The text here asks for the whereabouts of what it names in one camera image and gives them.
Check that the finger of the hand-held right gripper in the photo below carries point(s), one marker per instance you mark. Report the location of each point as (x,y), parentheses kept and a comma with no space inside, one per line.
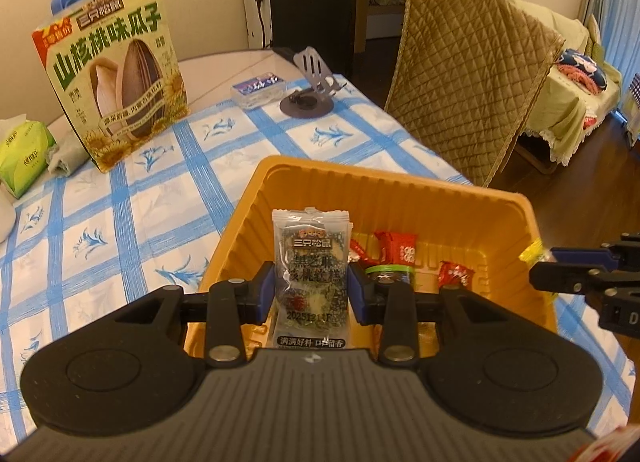
(580,255)
(565,277)

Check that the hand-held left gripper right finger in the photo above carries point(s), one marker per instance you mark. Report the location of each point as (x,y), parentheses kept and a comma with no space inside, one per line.
(357,292)

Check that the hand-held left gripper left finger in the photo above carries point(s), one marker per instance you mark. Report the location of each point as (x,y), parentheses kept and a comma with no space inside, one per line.
(262,292)

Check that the green chicken snack packet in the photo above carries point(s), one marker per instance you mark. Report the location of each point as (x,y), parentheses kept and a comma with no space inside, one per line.
(390,272)

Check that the small yellow candy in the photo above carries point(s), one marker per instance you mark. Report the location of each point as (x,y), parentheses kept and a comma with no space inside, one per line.
(532,249)

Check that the red snack packet white figure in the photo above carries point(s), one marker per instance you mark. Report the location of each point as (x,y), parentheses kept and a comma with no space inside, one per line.
(360,249)

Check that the clear sesame snack packet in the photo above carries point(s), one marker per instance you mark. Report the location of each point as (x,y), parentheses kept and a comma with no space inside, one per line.
(310,262)

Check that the large red candy packet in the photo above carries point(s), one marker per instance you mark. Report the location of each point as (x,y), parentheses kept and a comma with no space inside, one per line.
(400,247)

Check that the red striped snack packet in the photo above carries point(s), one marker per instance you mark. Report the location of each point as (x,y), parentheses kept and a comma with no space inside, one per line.
(455,274)

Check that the orange plastic basket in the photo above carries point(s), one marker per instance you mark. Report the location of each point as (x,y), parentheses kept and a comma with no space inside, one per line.
(390,192)

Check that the blue checked tablecloth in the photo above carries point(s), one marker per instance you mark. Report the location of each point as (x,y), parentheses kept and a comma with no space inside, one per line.
(150,222)

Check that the red patterned fabric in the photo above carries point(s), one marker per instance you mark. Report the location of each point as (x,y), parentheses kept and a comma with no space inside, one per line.
(610,447)

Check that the sofa with green cover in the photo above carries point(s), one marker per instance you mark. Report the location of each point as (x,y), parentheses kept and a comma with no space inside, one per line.
(565,107)

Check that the blue red printed cushion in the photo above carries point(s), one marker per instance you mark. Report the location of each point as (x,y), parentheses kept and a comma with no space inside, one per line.
(582,67)

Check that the clear plastic box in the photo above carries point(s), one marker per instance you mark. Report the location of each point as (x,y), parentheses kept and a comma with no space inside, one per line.
(257,90)

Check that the quilted chair back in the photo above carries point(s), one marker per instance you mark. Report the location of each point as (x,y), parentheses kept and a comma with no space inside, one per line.
(465,77)

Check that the metal phone stand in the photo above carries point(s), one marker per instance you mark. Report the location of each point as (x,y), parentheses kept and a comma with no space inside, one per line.
(312,67)

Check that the grey folded cloth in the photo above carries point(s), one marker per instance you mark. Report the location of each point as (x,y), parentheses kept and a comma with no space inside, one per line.
(65,157)

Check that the sunflower seed bag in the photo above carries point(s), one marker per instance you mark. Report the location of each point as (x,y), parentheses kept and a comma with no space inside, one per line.
(115,72)

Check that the green tissue pack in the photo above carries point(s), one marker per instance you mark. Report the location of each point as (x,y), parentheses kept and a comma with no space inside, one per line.
(25,152)

